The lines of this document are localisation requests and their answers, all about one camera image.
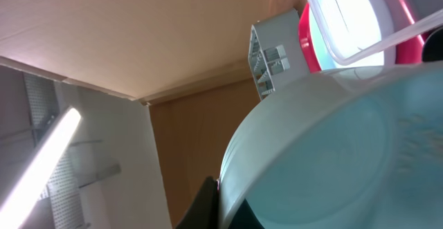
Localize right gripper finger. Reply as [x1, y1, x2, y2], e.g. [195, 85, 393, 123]
[175, 176, 219, 229]

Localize light blue bowl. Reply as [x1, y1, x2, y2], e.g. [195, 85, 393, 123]
[219, 62, 442, 228]

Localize grey dishwasher rack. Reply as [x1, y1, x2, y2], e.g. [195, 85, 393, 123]
[248, 8, 310, 100]

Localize black waste tray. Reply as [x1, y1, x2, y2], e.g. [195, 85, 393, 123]
[422, 26, 443, 63]

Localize ceiling light tube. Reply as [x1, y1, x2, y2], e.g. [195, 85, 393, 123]
[1, 107, 82, 229]

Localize light blue plate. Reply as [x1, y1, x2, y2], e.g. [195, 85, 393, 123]
[309, 0, 396, 70]

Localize clear plastic bin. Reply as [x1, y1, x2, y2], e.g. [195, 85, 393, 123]
[299, 0, 442, 70]

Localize red serving tray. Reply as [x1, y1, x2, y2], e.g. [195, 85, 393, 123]
[298, 0, 404, 72]

